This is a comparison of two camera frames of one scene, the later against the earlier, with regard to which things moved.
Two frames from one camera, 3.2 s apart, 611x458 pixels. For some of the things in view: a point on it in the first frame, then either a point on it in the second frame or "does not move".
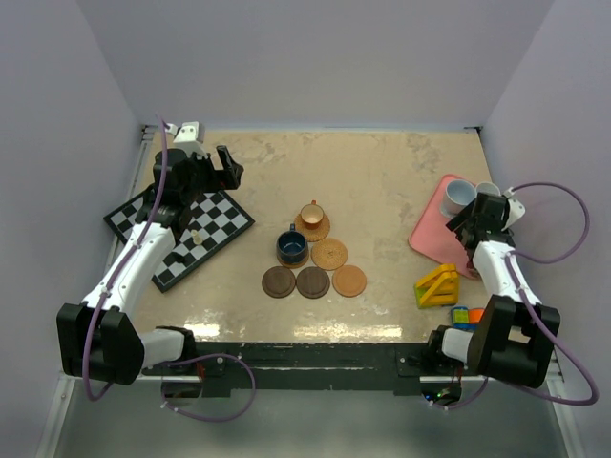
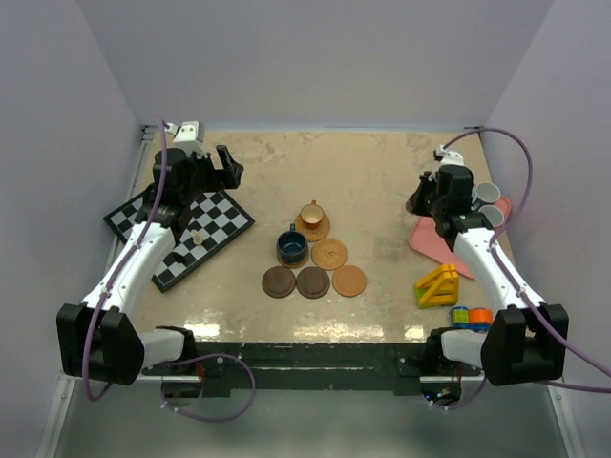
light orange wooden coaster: x=348 y=281 does not move
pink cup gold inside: x=311 y=215 does not move
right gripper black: x=459 y=223 → x=426 y=185
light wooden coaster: x=293 y=265 does not move
